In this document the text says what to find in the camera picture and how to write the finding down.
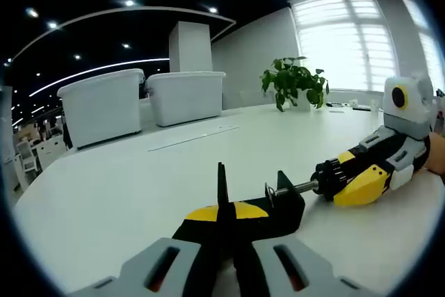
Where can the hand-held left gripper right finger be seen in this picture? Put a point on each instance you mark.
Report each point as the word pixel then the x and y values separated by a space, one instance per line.
pixel 323 276

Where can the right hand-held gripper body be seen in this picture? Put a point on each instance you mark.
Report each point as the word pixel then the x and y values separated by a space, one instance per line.
pixel 417 102

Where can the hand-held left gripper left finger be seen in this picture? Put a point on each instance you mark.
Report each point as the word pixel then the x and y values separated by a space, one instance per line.
pixel 128 276

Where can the black fixed fixture clamp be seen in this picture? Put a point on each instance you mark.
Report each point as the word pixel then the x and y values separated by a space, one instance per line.
pixel 288 206

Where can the white desk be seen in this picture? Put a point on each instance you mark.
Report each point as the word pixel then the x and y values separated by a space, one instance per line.
pixel 121 189

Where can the person's right hand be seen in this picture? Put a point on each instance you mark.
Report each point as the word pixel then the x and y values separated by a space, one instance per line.
pixel 438 154

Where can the small white block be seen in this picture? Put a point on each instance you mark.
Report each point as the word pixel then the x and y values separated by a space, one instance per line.
pixel 374 105

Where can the window with white blinds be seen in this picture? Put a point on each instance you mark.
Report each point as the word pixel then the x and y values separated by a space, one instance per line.
pixel 340 43
pixel 427 53

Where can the small dark flat object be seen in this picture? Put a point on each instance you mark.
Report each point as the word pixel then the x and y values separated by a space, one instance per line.
pixel 337 104

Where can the green potted plant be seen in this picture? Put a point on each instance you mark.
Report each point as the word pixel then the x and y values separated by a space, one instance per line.
pixel 288 78

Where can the white office chair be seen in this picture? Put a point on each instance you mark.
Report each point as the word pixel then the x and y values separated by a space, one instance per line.
pixel 28 158

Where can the white plastic storage box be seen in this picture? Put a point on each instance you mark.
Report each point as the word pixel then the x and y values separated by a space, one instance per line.
pixel 101 112
pixel 187 102

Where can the white square pillar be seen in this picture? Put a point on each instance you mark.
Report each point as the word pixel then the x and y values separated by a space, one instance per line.
pixel 190 50

